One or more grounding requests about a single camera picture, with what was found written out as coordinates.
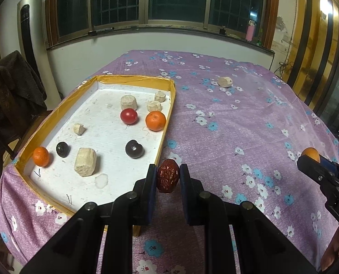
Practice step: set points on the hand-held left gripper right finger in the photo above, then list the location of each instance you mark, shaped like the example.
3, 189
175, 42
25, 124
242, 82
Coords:
185, 194

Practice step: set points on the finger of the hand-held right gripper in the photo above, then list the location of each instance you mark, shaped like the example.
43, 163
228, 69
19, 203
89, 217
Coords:
333, 164
315, 169

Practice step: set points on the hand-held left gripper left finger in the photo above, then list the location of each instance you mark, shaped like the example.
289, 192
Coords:
152, 194

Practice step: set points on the small orange tangerine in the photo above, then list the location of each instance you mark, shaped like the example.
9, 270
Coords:
312, 152

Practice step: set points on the red jujube date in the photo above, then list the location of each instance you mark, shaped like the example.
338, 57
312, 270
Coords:
167, 176

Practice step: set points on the dark purple plum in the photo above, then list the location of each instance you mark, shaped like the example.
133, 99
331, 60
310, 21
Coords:
62, 149
134, 149

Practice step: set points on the yellow-rimmed white tray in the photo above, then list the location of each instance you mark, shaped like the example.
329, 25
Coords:
106, 137

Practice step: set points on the large orange tangerine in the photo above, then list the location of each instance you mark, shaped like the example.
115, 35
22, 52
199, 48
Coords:
155, 120

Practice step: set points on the red tomato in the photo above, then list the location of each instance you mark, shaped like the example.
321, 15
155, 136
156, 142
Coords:
128, 116

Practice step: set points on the medium orange tangerine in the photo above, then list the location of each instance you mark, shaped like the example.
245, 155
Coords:
41, 156

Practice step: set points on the person's right hand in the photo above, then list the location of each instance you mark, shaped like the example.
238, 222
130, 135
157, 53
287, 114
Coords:
333, 251

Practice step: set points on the purple floral blanket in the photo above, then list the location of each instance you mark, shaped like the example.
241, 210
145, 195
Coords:
229, 137

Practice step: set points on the glass door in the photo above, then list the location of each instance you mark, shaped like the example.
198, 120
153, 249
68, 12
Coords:
337, 85

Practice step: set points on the wooden chair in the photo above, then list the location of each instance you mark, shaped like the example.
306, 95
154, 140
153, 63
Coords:
29, 124

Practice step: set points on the pink water bottle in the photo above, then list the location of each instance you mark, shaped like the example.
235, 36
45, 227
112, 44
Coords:
250, 30

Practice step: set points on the small black box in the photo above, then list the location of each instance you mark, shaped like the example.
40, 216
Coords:
222, 30

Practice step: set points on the chair with dark coat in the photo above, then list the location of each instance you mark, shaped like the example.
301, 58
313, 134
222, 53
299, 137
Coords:
4, 85

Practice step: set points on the tower air conditioner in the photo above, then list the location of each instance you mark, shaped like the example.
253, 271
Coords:
29, 34

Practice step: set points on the barred window wooden frame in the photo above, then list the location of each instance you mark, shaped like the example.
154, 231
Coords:
172, 0

